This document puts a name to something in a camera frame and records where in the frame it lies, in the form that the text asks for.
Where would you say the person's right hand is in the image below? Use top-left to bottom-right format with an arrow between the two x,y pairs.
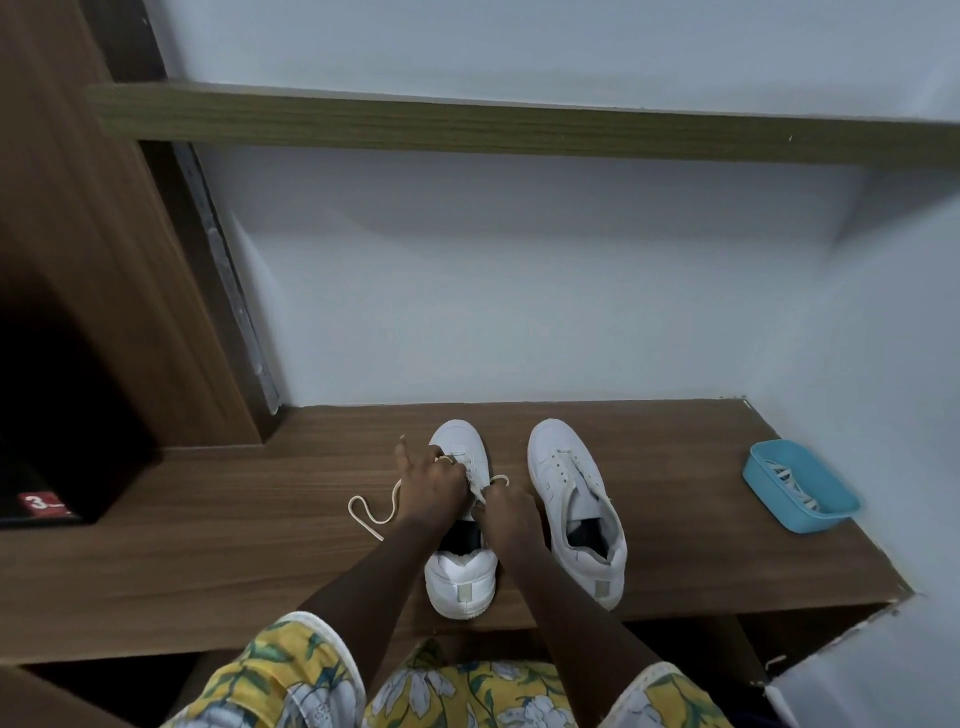
470,483 -> 551,564

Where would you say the person's left hand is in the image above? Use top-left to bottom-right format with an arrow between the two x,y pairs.
393,436 -> 472,534

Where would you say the cream shoelace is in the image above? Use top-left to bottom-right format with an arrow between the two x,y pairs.
547,448 -> 613,505
347,452 -> 512,544

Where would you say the white sneaker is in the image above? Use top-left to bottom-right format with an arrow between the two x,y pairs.
423,418 -> 501,621
527,418 -> 628,613

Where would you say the person's left forearm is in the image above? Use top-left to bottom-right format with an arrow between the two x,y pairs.
296,521 -> 453,678

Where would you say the person's right forearm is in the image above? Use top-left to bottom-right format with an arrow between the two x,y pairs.
509,548 -> 667,700

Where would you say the blue plastic basket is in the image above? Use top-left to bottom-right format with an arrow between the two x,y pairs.
742,439 -> 862,535

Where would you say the wooden wall shelf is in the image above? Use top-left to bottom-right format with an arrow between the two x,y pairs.
86,80 -> 960,169

